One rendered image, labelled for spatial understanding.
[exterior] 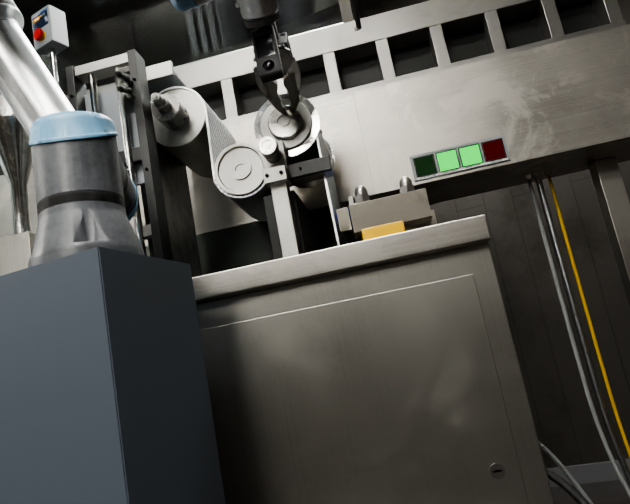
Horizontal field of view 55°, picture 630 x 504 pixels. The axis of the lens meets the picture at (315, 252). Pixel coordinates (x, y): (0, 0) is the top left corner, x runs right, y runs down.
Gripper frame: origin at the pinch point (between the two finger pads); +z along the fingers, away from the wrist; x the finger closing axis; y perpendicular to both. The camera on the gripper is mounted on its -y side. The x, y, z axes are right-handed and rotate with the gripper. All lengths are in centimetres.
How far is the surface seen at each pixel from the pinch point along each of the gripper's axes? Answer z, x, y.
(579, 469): 219, -78, 26
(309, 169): 9.9, -1.9, -9.5
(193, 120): 0.2, 22.4, 7.0
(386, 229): 4.8, -15.0, -41.6
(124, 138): -5.6, 33.7, -6.4
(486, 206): 139, -68, 129
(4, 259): 18, 76, -5
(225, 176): 9.5, 17.1, -4.8
